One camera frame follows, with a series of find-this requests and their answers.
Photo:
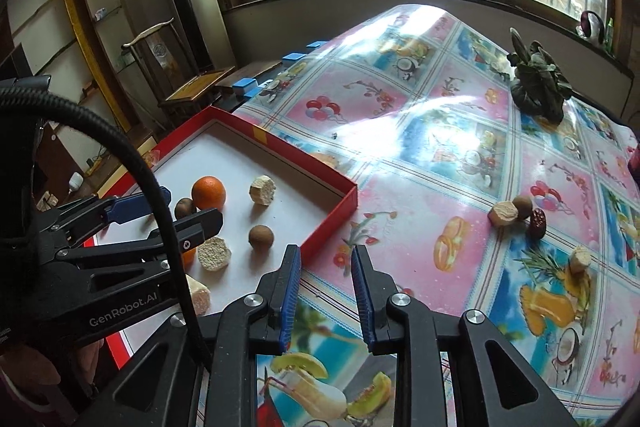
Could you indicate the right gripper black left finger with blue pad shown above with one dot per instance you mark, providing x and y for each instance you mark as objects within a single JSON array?
[{"x": 259, "y": 323}]

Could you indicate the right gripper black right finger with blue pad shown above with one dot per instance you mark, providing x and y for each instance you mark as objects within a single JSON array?
[{"x": 393, "y": 323}]

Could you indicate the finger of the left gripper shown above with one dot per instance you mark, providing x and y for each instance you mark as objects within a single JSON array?
[
  {"x": 183, "y": 235},
  {"x": 92, "y": 214}
]

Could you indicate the small orange under finger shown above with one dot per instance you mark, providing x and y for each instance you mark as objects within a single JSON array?
[{"x": 188, "y": 258}]

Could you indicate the brown longan beside orange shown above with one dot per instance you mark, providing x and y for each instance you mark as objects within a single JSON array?
[{"x": 185, "y": 207}]

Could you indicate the beige round cake in tray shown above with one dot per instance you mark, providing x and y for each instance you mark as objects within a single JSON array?
[{"x": 213, "y": 254}]

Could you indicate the beige cake piece tray bottom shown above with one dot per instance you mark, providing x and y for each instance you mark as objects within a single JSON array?
[{"x": 200, "y": 296}]

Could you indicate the beige cake piece tray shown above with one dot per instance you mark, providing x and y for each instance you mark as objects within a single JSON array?
[
  {"x": 200, "y": 296},
  {"x": 262, "y": 190}
]

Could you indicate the orange fruit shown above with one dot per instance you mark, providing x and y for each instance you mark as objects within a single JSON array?
[{"x": 208, "y": 193}]

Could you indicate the brown longan in tray centre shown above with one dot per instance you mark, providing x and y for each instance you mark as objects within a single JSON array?
[{"x": 260, "y": 238}]

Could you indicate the red cardboard box tray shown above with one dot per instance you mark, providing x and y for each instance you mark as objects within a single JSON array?
[{"x": 312, "y": 203}]

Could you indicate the beige cake piece upper tray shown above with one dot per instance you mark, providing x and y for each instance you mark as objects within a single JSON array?
[{"x": 262, "y": 190}]

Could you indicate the colourful fruit print tablecloth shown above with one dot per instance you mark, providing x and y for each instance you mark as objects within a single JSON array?
[{"x": 414, "y": 106}]

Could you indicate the wooden chair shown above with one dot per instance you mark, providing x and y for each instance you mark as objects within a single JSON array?
[{"x": 180, "y": 87}]

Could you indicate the beige cake piece on table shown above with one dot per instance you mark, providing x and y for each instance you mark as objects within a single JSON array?
[{"x": 503, "y": 214}]

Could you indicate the brown longan on table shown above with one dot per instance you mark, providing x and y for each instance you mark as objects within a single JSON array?
[{"x": 524, "y": 205}]

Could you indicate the dark red date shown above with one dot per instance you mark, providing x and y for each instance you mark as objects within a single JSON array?
[{"x": 537, "y": 225}]

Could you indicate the beige round cake on table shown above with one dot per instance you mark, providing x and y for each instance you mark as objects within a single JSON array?
[{"x": 580, "y": 259}]

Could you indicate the dark green leafy vegetable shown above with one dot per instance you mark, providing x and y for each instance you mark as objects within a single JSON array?
[{"x": 539, "y": 88}]

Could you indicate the green bottle on sill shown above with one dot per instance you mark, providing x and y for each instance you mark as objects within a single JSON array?
[{"x": 608, "y": 36}]

